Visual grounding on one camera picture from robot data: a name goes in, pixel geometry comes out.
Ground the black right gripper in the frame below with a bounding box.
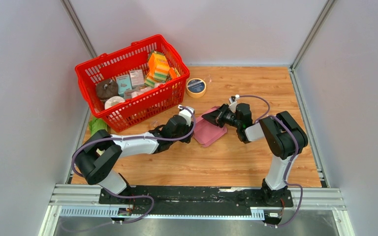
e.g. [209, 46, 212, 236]
[201, 104, 241, 129]

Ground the pink paper box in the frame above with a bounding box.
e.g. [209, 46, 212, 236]
[193, 106, 227, 148]

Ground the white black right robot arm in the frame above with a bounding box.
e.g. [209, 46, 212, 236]
[202, 103, 308, 206]

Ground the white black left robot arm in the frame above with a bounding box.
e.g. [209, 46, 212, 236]
[71, 114, 194, 204]

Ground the grey pink small box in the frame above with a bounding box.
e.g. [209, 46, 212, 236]
[129, 69, 145, 89]

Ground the teal small box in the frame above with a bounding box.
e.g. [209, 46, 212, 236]
[116, 74, 132, 96]

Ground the clear plastic bag with snack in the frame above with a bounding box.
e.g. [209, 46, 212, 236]
[149, 120, 160, 130]

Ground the yellow masking tape roll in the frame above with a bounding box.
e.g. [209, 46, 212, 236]
[186, 78, 207, 98]

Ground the green yellow sponge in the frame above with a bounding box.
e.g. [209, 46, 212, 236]
[144, 73, 158, 88]

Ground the orange yellow sponge pack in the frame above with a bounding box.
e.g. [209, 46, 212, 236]
[148, 51, 170, 82]

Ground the white tape roll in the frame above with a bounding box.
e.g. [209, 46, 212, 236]
[104, 96, 126, 109]

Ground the napa cabbage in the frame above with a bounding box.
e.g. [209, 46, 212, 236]
[88, 118, 109, 156]

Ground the red plastic shopping basket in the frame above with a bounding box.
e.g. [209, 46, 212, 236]
[75, 34, 190, 132]

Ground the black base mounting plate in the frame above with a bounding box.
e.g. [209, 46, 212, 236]
[98, 185, 293, 216]

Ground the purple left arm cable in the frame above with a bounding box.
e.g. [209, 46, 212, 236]
[71, 106, 197, 225]

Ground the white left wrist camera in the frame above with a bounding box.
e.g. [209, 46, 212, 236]
[178, 105, 195, 126]

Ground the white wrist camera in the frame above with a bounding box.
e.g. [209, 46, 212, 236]
[178, 105, 195, 126]
[229, 94, 240, 113]

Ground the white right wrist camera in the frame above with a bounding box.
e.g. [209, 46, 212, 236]
[229, 94, 240, 113]

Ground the aluminium rail frame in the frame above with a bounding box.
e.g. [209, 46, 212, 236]
[49, 184, 346, 220]

